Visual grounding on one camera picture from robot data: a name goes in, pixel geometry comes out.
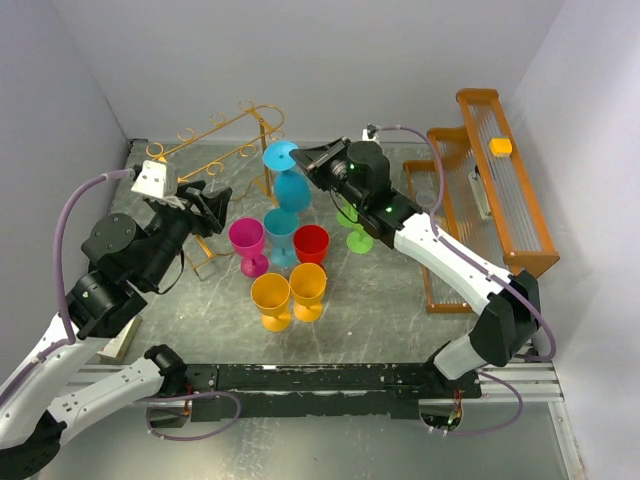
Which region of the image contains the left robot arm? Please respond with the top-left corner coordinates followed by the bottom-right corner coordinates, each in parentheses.
top-left (1, 181), bottom-right (232, 479)

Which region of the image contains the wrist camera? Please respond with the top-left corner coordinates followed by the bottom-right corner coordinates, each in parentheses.
top-left (361, 123), bottom-right (381, 145)
top-left (131, 160), bottom-right (185, 210)

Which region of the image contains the right orange wine glass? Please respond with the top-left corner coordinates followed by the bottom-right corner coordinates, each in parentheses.
top-left (289, 263), bottom-right (327, 323)

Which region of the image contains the left orange wine glass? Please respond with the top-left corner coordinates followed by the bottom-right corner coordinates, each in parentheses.
top-left (251, 272), bottom-right (291, 333)

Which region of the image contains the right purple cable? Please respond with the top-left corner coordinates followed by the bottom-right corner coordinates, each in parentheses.
top-left (377, 123), bottom-right (558, 362)

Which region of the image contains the red wine glass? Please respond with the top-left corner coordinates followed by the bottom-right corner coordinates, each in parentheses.
top-left (293, 224), bottom-right (330, 270)

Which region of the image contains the orange wooden tiered rack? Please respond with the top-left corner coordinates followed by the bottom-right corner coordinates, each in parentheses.
top-left (402, 88), bottom-right (561, 315)

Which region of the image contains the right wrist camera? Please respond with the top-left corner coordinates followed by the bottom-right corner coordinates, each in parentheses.
top-left (361, 123), bottom-right (381, 145)

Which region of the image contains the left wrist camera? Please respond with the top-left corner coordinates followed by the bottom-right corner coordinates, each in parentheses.
top-left (131, 160), bottom-right (185, 210)

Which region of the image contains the dark blue wine glass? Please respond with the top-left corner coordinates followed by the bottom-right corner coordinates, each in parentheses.
top-left (263, 140), bottom-right (311, 214)

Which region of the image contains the white box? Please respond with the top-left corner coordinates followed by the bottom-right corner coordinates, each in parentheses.
top-left (97, 315), bottom-right (142, 362)

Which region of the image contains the white item on rack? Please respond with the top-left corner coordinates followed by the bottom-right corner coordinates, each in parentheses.
top-left (468, 166), bottom-right (492, 220)

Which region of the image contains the yellow cube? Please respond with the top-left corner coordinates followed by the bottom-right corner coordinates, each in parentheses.
top-left (488, 137), bottom-right (513, 157)

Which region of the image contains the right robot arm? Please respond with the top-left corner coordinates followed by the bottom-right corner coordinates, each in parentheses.
top-left (289, 138), bottom-right (540, 398)

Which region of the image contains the orange wine glass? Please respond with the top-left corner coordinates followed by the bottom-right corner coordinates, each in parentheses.
top-left (289, 263), bottom-right (327, 323)
top-left (251, 272), bottom-right (291, 333)

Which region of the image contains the light blue wine glass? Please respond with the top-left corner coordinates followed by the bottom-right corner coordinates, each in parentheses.
top-left (263, 208), bottom-right (299, 268)

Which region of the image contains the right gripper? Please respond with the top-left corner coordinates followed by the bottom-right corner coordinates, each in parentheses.
top-left (289, 136), bottom-right (366, 211)

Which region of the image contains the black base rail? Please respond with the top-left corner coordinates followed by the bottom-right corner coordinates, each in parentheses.
top-left (154, 363), bottom-right (481, 422)

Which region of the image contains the green wine glass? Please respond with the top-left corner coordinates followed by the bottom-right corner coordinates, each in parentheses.
top-left (336, 205), bottom-right (359, 229)
top-left (346, 225), bottom-right (374, 254)

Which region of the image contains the magenta wine glass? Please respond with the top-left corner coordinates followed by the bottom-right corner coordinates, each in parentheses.
top-left (228, 217), bottom-right (269, 278)

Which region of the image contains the gold wire glass rack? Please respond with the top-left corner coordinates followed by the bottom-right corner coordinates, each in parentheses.
top-left (145, 100), bottom-right (286, 281)

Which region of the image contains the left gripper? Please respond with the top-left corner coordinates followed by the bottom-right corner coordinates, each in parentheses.
top-left (142, 178), bottom-right (234, 287)

